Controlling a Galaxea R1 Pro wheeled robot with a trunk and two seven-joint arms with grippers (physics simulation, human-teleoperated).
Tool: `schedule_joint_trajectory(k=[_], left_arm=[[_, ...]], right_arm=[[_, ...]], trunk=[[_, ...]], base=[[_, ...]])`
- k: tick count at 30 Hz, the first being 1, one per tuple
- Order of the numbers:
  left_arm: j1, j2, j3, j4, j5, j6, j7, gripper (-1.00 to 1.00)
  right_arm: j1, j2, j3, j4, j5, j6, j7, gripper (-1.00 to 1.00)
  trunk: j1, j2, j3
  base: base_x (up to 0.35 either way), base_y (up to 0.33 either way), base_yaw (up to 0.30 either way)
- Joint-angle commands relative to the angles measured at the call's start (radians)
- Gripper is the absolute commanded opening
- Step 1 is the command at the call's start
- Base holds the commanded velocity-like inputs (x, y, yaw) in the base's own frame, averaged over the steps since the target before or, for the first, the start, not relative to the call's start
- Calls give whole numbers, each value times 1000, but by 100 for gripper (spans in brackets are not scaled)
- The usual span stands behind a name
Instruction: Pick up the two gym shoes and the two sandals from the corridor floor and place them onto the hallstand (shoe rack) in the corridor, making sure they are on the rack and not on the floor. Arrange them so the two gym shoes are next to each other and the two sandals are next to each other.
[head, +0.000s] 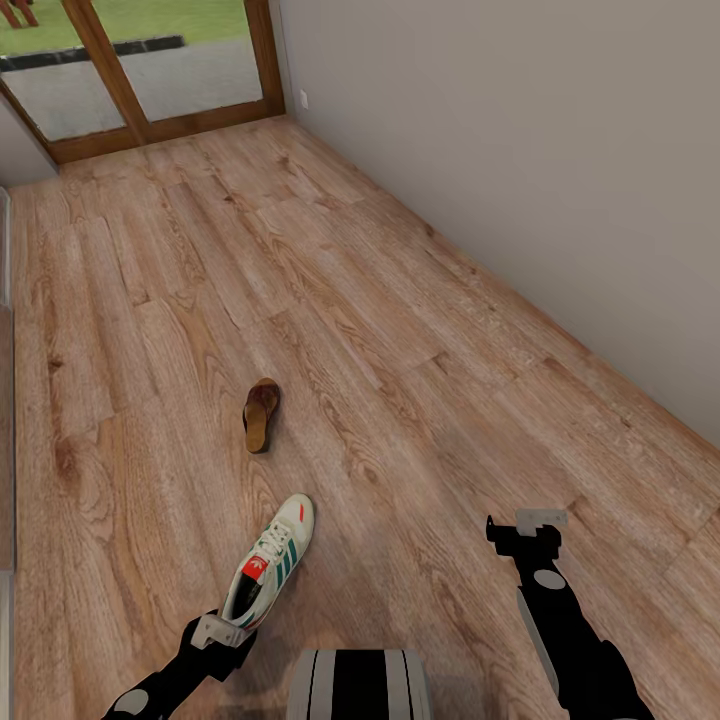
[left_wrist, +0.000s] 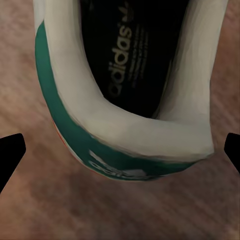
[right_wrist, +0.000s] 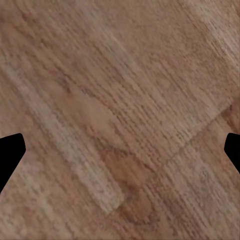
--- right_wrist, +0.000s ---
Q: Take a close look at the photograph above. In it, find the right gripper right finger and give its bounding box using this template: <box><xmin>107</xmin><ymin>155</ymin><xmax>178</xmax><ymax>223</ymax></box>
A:
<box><xmin>224</xmin><ymin>133</ymin><xmax>240</xmax><ymax>173</ymax></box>

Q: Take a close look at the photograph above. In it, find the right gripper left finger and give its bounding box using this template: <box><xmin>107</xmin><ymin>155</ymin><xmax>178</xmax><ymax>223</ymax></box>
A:
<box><xmin>0</xmin><ymin>133</ymin><xmax>26</xmax><ymax>193</ymax></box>

